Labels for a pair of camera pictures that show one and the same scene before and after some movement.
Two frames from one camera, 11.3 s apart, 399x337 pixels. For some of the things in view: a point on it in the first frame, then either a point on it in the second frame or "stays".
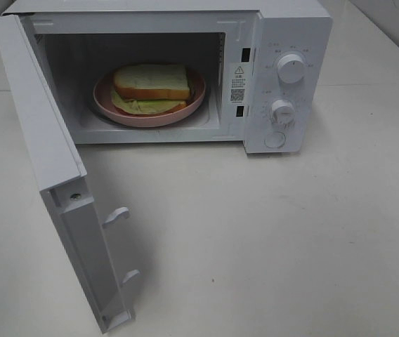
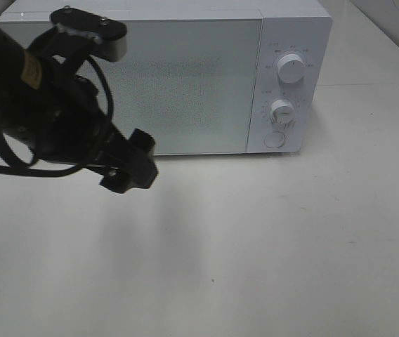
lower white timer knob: x=282 y=112 stays
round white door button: x=275 y=140 stays
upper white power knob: x=291 y=68 stays
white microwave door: x=63 y=180 -> x=194 y=85
